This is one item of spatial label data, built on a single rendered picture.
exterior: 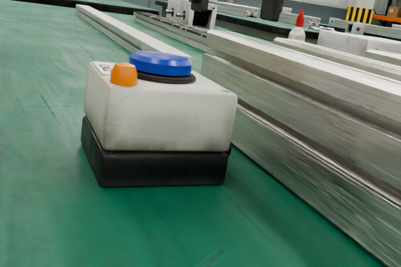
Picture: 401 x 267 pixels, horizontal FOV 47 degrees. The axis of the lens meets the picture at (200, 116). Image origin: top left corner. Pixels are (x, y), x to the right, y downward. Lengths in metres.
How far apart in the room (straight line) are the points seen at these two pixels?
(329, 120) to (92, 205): 0.14
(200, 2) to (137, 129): 0.24
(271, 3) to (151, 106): 0.29
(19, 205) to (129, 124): 0.07
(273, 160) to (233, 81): 0.09
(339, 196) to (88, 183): 0.14
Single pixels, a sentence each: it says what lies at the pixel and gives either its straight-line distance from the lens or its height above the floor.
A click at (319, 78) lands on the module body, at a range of 0.28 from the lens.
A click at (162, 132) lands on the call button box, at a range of 0.27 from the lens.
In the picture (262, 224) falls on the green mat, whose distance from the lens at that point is 0.26.
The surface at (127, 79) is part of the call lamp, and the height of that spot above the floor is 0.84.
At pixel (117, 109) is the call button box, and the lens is 0.26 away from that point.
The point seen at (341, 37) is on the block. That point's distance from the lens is 0.58.
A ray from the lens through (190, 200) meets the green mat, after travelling 0.27.
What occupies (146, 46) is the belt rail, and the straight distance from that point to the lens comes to 0.73.
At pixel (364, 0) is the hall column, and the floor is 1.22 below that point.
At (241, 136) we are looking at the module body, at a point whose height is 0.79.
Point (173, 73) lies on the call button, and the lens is 0.28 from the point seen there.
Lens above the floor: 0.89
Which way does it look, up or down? 14 degrees down
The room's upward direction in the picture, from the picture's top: 9 degrees clockwise
